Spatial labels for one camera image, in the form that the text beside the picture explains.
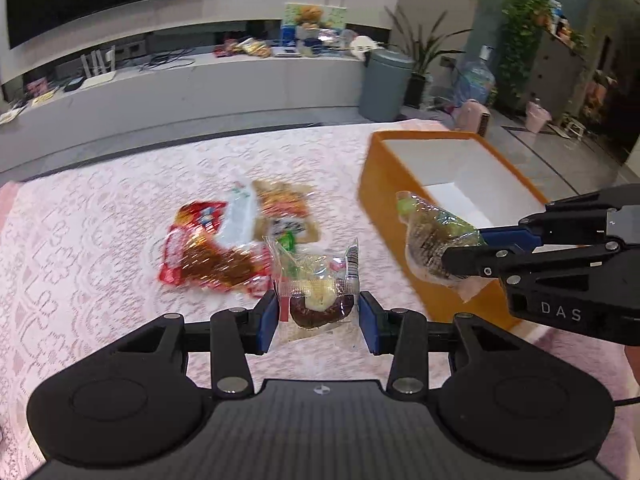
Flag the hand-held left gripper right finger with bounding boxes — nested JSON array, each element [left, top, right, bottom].
[[359, 291, 532, 398]]

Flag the white marble television console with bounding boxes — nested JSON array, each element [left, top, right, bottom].
[[0, 20, 368, 133]]

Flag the brown teddy bear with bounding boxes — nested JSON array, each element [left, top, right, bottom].
[[294, 5, 326, 31]]

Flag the pink lace tablecloth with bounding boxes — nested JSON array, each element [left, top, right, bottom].
[[0, 120, 640, 480]]

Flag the pile of snack packets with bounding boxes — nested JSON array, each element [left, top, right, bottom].
[[215, 37, 273, 59]]

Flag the green picture card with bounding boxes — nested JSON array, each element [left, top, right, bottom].
[[282, 2, 348, 29]]

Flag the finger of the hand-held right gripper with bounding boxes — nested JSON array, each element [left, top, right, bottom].
[[477, 190, 616, 253], [441, 241, 626, 281]]

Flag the clear dark pastry packet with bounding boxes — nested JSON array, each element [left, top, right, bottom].
[[262, 237, 362, 345]]

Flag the long-leaf potted plant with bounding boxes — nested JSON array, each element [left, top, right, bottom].
[[385, 7, 473, 109]]

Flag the green climbing plant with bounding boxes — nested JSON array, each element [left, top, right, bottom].
[[500, 0, 555, 111]]

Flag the person's right forearm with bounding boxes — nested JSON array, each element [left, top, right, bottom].
[[620, 345, 640, 466]]

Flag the white green snack packet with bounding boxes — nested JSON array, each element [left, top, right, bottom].
[[220, 182, 262, 248]]

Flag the orange cardboard box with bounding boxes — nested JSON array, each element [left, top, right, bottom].
[[356, 130, 551, 331]]

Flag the black cables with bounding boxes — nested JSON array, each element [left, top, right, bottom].
[[140, 47, 196, 71]]

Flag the pink bucket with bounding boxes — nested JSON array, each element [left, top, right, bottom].
[[525, 100, 552, 134]]

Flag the red snack packet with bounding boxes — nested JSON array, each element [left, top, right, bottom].
[[159, 200, 273, 295]]

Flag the white router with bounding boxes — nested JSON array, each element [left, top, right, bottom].
[[80, 45, 118, 87]]

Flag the clear green label snack packet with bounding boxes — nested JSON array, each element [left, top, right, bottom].
[[396, 191, 493, 303]]

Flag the grey trash bin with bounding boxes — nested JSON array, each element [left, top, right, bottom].
[[359, 47, 416, 122]]

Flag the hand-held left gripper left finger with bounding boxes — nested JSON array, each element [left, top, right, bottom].
[[107, 290, 279, 398]]

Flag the gold bean snack packet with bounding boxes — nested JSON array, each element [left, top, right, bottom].
[[252, 180, 321, 246]]

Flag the white stool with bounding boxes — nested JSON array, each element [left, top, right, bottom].
[[557, 112, 589, 141]]

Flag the pink heater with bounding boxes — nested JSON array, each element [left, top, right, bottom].
[[460, 100, 491, 137]]

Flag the large blue water bottle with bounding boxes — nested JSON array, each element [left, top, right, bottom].
[[450, 45, 497, 111]]

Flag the grey cabinet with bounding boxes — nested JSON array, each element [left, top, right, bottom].
[[530, 30, 587, 113]]

